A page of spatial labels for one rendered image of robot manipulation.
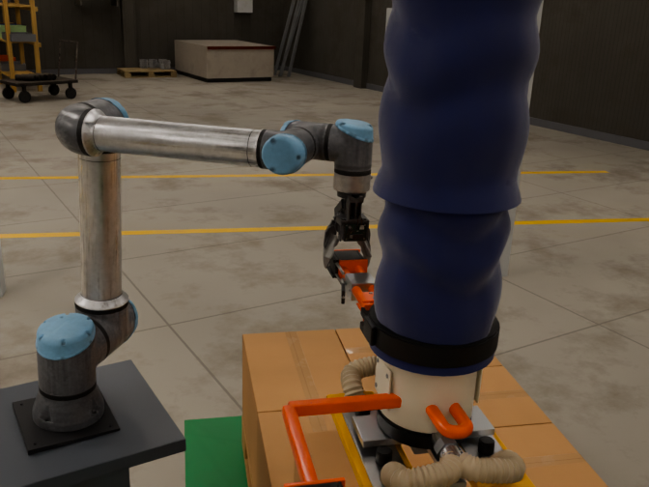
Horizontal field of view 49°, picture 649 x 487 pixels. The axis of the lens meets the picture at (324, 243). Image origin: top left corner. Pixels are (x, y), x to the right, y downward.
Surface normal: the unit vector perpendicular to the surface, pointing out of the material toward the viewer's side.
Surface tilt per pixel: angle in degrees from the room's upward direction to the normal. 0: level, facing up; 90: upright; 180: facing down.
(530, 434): 0
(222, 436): 0
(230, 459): 0
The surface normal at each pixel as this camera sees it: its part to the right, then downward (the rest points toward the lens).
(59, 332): 0.07, -0.90
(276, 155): -0.18, 0.32
